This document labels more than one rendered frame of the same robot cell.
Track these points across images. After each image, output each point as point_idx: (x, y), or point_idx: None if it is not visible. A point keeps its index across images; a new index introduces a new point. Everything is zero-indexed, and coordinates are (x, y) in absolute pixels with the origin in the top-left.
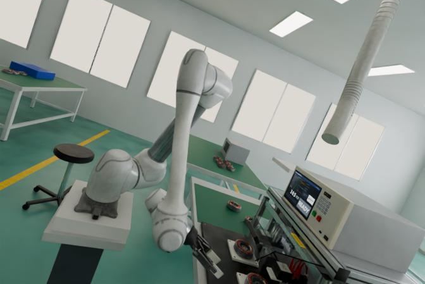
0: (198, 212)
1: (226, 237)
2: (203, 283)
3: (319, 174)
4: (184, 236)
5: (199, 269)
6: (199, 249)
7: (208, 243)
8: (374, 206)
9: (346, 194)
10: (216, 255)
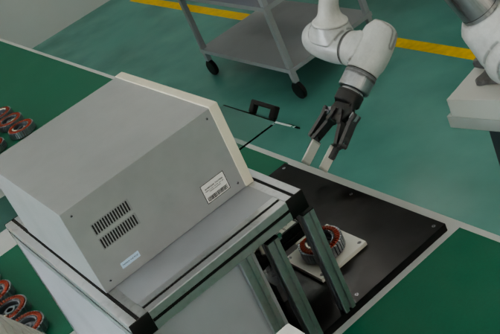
0: (495, 246)
1: (375, 250)
2: (333, 181)
3: (158, 142)
4: (301, 38)
5: (354, 184)
6: (386, 199)
7: (339, 142)
8: (63, 132)
9: (113, 106)
10: (324, 158)
